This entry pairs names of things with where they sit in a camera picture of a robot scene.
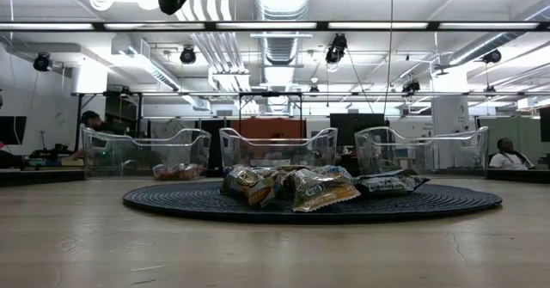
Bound blue green granola bar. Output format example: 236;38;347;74
169;162;189;181

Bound green brown granola bar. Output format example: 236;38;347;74
152;163;173;181

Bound brown blue snack bag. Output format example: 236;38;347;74
220;165;283;209

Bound green orange granola bar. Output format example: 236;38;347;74
290;168;362;214

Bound black ceiling spotlight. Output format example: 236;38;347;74
33;52;53;73
481;48;503;64
325;33;349;64
179;46;198;65
401;79;422;96

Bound white pillar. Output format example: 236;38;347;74
70;58;108;95
431;70;470;137

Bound orange partition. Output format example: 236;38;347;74
229;118;308;139

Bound clear plastic bin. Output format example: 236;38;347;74
81;126;212;180
354;126;491;180
218;126;339;180

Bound dark round plate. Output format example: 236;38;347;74
122;180;503;225

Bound green divider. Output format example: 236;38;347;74
476;115;543;162

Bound silver ventilation duct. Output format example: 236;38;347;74
252;0;314;65

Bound thin hanging cable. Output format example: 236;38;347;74
382;0;394;116

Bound black aluminium rig frame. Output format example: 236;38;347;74
0;20;550;189

